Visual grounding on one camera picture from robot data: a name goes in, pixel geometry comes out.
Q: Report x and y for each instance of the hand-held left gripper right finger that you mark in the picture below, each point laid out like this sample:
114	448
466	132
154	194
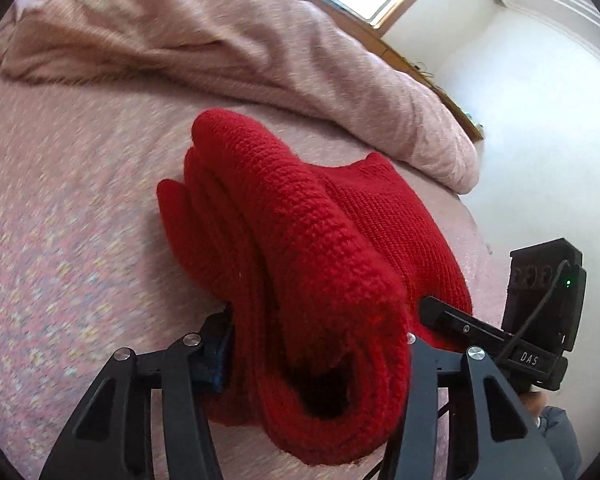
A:
422	377

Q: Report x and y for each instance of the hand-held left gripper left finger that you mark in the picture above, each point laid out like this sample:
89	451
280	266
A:
222	360

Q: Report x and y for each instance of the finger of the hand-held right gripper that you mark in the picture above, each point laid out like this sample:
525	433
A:
455	322

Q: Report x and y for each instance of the red knitted sweater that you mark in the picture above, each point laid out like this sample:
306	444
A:
305	220

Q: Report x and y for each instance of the person's right forearm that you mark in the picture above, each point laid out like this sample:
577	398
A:
562	440

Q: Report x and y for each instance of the person's right hand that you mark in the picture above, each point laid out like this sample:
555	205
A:
534	402

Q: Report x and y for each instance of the pink bed sheet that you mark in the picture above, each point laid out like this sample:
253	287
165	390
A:
80	210

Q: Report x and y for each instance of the pink duvet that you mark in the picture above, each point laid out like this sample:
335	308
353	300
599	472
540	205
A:
230	35

